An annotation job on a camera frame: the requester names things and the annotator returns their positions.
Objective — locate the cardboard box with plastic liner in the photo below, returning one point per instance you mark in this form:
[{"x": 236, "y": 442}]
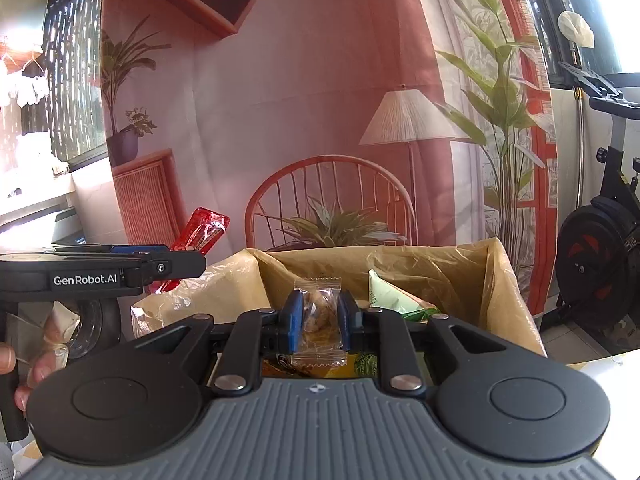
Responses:
[{"x": 474, "y": 282}]

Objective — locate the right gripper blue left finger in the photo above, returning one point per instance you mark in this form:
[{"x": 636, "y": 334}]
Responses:
[{"x": 244, "y": 344}]

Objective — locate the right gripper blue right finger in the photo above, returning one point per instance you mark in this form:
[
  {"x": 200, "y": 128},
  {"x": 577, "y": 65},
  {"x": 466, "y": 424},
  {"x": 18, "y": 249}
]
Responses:
[{"x": 385, "y": 334}]

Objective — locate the black exercise bike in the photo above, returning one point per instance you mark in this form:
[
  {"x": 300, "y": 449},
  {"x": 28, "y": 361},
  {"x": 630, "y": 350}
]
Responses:
[{"x": 597, "y": 255}]

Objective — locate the red snack bar wrapper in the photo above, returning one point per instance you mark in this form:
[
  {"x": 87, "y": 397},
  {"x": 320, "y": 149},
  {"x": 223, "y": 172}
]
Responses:
[{"x": 203, "y": 230}]

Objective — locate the person's left hand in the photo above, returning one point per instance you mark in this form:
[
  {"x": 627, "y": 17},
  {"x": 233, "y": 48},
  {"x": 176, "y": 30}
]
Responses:
[{"x": 35, "y": 350}]

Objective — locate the white cloth on pole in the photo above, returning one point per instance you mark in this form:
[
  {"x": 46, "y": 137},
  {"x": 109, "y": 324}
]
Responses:
[{"x": 575, "y": 29}]

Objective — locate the clear cookie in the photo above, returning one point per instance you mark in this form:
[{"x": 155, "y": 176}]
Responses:
[{"x": 320, "y": 347}]

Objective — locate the printed room scene backdrop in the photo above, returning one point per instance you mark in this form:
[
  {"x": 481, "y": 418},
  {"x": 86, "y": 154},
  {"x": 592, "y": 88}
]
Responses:
[{"x": 428, "y": 120}]

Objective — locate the black washing machine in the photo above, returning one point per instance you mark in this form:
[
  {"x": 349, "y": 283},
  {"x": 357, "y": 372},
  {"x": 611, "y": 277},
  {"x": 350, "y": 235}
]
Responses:
[{"x": 99, "y": 327}]

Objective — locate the green snack bag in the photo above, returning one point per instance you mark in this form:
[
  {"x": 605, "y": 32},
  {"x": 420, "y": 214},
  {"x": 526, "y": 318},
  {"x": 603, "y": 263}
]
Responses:
[{"x": 385, "y": 295}]

